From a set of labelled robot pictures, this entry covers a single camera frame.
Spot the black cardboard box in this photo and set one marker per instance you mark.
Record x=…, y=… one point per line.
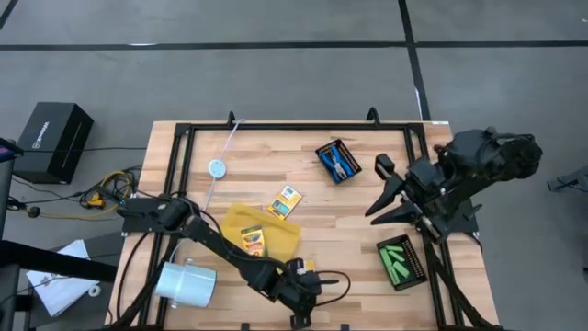
x=53, y=140

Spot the white round puck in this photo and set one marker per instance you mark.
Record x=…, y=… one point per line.
x=217, y=169

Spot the white cylindrical cup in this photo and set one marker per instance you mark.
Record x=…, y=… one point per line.
x=186, y=285

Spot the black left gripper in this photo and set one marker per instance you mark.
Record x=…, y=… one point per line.
x=294, y=289

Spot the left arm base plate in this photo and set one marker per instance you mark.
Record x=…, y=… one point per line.
x=138, y=216

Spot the yellow translucent plastic bin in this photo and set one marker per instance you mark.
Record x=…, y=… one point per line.
x=280, y=234

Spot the black slotted plastic basket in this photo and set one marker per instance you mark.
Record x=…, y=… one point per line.
x=415, y=257
x=350, y=154

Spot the yellow crayon box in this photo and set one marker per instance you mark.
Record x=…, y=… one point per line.
x=285, y=202
x=310, y=265
x=253, y=241

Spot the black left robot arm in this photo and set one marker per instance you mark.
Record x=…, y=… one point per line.
x=216, y=241

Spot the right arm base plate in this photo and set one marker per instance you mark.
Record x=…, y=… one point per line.
x=459, y=226

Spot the black rig beam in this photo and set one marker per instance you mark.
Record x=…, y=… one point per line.
x=55, y=262

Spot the white tape roll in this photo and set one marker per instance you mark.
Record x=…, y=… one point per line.
x=95, y=290

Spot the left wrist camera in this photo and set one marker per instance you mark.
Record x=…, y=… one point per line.
x=296, y=266

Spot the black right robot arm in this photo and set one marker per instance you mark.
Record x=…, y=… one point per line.
x=487, y=161

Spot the green eraser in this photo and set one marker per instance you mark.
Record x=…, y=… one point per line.
x=386, y=258
x=393, y=277
x=401, y=269
x=398, y=256
x=394, y=248

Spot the computer monitor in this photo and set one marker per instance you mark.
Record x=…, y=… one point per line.
x=9, y=149

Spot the black table clamp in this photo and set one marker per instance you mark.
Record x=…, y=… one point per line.
x=373, y=115
x=231, y=117

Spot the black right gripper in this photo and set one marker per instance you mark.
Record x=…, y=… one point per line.
x=425, y=193

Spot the white paper sheet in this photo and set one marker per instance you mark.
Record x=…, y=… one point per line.
x=59, y=287

